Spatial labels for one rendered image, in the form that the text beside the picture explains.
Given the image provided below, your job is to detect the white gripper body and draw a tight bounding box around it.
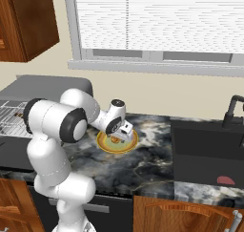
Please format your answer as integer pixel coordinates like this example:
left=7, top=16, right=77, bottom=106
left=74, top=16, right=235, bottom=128
left=110, top=129, right=133, bottom=145

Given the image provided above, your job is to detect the brown wooden cupboard door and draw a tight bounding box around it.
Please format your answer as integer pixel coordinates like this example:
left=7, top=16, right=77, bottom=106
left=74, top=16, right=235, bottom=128
left=132, top=195, right=244, bottom=232

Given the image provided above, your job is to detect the toaster oven glass door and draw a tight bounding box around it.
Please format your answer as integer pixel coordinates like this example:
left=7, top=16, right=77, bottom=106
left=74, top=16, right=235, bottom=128
left=0, top=99, right=34, bottom=138

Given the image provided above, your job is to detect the yellow round plate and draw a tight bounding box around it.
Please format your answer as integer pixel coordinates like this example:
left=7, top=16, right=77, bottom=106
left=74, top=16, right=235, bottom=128
left=96, top=127, right=140, bottom=155

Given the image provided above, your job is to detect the black dishwasher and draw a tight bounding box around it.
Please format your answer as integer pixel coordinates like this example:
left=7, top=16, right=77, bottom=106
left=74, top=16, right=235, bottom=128
left=28, top=185, right=134, bottom=232

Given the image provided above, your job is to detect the black sink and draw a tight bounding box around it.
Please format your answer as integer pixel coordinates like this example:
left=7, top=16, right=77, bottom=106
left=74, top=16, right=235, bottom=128
left=171, top=116, right=244, bottom=190

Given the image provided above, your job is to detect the black tap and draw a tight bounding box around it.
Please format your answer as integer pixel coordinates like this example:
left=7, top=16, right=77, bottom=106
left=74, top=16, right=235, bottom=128
left=221, top=95, right=244, bottom=131

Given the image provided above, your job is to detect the red flat item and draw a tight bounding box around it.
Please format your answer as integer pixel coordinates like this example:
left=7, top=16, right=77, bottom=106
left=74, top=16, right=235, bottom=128
left=216, top=176, right=236, bottom=186

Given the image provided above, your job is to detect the window with white blinds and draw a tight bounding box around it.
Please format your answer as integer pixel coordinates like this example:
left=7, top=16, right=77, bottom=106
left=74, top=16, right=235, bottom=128
left=62, top=0, right=244, bottom=78

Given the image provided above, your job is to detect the brown wooden drawer front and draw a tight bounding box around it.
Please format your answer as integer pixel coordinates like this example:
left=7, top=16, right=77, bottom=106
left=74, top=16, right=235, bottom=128
left=0, top=178, right=46, bottom=232

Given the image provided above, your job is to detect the grey dishwasher handle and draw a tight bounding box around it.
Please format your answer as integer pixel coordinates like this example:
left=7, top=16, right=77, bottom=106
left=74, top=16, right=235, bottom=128
left=48, top=197, right=111, bottom=214

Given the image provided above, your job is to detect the silver bar handle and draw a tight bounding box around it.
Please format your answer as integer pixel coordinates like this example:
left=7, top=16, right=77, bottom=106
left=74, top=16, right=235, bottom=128
left=227, top=209, right=244, bottom=232

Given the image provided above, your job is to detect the brown wooden wall cupboard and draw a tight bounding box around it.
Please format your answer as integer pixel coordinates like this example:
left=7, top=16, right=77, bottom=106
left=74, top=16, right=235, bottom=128
left=0, top=0, right=61, bottom=64

